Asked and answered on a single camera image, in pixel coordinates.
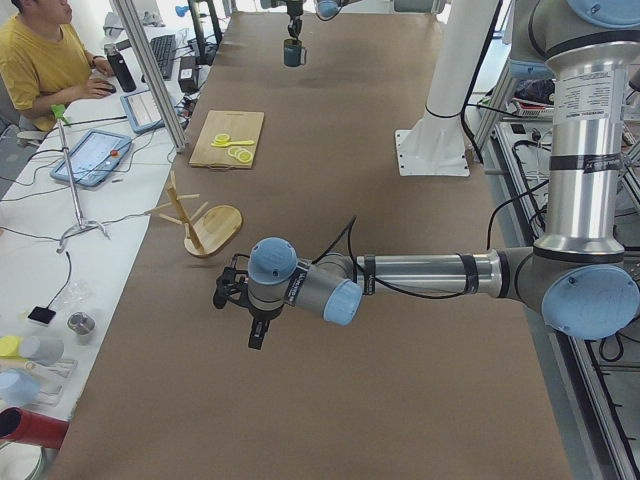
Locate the dark blue mug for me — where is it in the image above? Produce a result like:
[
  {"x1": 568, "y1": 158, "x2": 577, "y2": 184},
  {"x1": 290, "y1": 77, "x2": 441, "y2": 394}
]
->
[{"x1": 283, "y1": 38, "x2": 307, "y2": 68}]

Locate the wooden cup rack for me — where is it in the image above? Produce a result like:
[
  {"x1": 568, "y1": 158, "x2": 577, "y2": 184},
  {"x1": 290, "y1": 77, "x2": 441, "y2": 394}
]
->
[{"x1": 146, "y1": 171, "x2": 243, "y2": 258}]

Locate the small steel cup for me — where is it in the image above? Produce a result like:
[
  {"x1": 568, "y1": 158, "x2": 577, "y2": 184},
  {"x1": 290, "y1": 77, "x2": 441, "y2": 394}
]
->
[{"x1": 67, "y1": 312, "x2": 96, "y2": 345}]

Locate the grey cup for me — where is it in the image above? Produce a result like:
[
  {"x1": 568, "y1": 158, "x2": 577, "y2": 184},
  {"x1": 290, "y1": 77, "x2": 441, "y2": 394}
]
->
[{"x1": 18, "y1": 336, "x2": 64, "y2": 366}]

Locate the yellow cup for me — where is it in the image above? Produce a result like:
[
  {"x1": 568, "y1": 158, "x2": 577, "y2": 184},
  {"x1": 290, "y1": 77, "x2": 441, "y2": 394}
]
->
[{"x1": 0, "y1": 335, "x2": 23, "y2": 358}]

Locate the light blue cup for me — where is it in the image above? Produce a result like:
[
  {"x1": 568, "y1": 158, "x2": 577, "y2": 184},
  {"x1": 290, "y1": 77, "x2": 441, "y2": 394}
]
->
[{"x1": 0, "y1": 369, "x2": 40, "y2": 407}]

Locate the bamboo cutting board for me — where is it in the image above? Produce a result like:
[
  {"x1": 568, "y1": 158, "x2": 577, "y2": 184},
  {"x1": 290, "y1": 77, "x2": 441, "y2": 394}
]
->
[{"x1": 188, "y1": 110, "x2": 265, "y2": 169}]

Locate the yellow plastic knife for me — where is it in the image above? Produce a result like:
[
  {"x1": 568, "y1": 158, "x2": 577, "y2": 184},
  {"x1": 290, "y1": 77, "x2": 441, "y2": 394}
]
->
[{"x1": 210, "y1": 140, "x2": 255, "y2": 148}]

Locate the black keyboard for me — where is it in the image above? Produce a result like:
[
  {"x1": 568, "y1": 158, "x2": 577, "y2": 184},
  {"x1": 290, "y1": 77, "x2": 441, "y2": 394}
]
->
[{"x1": 149, "y1": 34, "x2": 176, "y2": 80}]

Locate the lemon slice group upper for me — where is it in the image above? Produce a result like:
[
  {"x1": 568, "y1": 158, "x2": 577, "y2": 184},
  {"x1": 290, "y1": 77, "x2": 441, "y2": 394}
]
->
[{"x1": 211, "y1": 133, "x2": 231, "y2": 147}]

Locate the lemon slice lower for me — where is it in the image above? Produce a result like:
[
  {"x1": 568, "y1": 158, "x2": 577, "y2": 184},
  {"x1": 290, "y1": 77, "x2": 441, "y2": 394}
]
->
[{"x1": 226, "y1": 146, "x2": 254, "y2": 165}]

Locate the blue teach pendant far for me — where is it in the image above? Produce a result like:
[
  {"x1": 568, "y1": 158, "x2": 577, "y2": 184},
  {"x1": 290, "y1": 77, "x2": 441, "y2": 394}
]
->
[{"x1": 120, "y1": 90, "x2": 164, "y2": 134}]

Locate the blue teach pendant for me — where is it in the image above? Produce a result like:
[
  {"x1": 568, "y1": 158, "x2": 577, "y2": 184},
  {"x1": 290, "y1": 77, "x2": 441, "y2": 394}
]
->
[
  {"x1": 69, "y1": 129, "x2": 132, "y2": 187},
  {"x1": 120, "y1": 90, "x2": 164, "y2": 134}
]

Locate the black water bottle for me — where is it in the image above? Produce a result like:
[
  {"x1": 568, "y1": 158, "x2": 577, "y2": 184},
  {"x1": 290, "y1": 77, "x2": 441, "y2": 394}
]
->
[{"x1": 104, "y1": 43, "x2": 137, "y2": 93}]

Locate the small black pad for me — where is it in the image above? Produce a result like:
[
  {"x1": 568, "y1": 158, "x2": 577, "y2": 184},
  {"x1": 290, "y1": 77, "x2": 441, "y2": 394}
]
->
[{"x1": 27, "y1": 306, "x2": 56, "y2": 326}]

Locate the blue teach pendant near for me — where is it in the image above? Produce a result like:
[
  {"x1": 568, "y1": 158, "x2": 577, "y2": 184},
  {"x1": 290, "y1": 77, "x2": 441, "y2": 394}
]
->
[{"x1": 69, "y1": 129, "x2": 132, "y2": 187}]

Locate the metal stand with rod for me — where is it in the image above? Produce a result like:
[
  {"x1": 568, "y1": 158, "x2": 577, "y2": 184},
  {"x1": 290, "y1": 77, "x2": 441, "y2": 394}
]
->
[{"x1": 51, "y1": 104, "x2": 110, "y2": 254}]

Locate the person in yellow shirt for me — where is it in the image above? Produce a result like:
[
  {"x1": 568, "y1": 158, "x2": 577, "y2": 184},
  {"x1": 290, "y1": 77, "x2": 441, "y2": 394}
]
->
[{"x1": 1, "y1": 1, "x2": 115, "y2": 132}]

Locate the red bottle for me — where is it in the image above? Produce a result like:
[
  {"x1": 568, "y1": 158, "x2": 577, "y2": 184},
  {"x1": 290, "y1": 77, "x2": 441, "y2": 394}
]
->
[{"x1": 1, "y1": 407, "x2": 69, "y2": 450}]

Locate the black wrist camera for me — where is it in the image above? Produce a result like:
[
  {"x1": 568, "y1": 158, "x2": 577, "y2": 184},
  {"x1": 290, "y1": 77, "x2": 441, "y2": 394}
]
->
[{"x1": 212, "y1": 253, "x2": 250, "y2": 309}]

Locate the aluminium frame post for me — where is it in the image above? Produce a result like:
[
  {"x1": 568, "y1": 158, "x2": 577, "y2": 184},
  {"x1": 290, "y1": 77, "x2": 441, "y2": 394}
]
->
[{"x1": 112, "y1": 0, "x2": 186, "y2": 153}]

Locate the white pedestal column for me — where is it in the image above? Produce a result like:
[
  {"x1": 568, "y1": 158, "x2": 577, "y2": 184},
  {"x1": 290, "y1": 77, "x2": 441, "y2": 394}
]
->
[{"x1": 395, "y1": 0, "x2": 502, "y2": 177}]

